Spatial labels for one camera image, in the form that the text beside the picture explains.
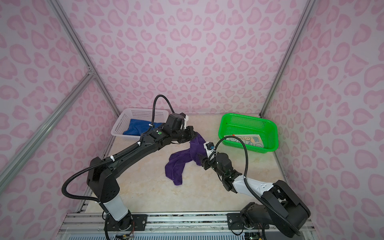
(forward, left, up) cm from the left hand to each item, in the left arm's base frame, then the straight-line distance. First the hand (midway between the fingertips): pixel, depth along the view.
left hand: (202, 134), depth 77 cm
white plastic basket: (+29, +57, -15) cm, 66 cm away
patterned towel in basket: (+12, -35, -23) cm, 43 cm away
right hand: (-4, +1, -10) cm, 10 cm away
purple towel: (-9, +17, -22) cm, 29 cm away
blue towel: (+24, +47, -22) cm, 58 cm away
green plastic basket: (+29, -36, -26) cm, 53 cm away
